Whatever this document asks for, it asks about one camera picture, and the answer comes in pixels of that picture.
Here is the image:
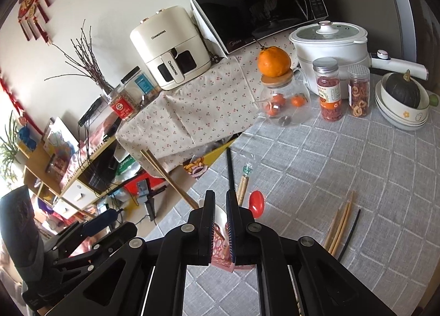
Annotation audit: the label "yellow printed package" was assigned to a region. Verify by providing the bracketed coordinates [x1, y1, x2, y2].
[181, 146, 238, 179]

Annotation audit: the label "cream air fryer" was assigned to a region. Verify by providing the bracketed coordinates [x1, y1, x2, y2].
[130, 6, 212, 91]

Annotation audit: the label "floral cabinet cloth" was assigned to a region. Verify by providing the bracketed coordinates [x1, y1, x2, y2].
[115, 32, 304, 174]

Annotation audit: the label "wooden shelf unit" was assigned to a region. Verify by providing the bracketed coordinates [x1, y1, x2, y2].
[22, 116, 125, 217]

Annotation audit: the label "red wall decoration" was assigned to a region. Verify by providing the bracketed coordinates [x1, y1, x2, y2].
[17, 0, 53, 43]

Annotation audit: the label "jar of dried fruit slices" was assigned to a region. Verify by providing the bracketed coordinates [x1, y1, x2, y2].
[347, 64, 371, 119]

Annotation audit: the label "glass jar with red label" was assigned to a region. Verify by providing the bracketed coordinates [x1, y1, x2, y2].
[109, 83, 137, 120]

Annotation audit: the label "white electric cooking pot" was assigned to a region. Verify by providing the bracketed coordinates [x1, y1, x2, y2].
[288, 20, 429, 95]

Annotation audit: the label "white plastic spoon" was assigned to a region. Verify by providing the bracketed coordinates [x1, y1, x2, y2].
[215, 204, 228, 230]

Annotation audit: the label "red plastic spoon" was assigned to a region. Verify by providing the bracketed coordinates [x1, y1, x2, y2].
[249, 190, 266, 217]

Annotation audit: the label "dry twigs in vase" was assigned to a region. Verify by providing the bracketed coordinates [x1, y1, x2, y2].
[46, 19, 115, 96]

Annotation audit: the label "stacked white bowls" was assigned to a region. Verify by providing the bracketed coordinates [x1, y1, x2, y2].
[375, 80, 440, 123]

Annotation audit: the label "green potted plant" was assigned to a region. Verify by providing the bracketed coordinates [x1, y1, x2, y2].
[0, 111, 22, 183]

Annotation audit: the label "glass jar with blue label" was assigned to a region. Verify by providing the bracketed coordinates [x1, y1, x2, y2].
[120, 66, 161, 105]

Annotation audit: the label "jar of red berries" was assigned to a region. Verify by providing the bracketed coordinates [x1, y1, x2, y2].
[312, 57, 345, 124]

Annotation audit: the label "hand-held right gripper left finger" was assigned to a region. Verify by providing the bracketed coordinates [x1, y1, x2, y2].
[41, 190, 216, 316]

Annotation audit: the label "pink cutout utensil holder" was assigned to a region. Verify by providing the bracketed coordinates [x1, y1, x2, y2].
[210, 214, 257, 272]

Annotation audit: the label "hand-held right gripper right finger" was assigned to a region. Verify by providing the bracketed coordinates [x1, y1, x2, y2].
[225, 190, 396, 316]

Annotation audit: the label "large orange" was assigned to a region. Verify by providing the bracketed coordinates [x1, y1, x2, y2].
[257, 45, 292, 78]

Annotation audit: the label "glass teapot with wooden lid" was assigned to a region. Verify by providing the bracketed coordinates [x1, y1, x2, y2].
[258, 67, 312, 128]

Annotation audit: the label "black microwave oven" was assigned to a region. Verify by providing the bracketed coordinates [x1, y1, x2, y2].
[190, 0, 329, 55]

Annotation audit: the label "dark green pumpkin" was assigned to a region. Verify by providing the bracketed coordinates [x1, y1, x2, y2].
[384, 70, 426, 109]

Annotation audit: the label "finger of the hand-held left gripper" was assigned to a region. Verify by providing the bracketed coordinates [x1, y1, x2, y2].
[45, 209, 123, 252]
[53, 223, 138, 270]

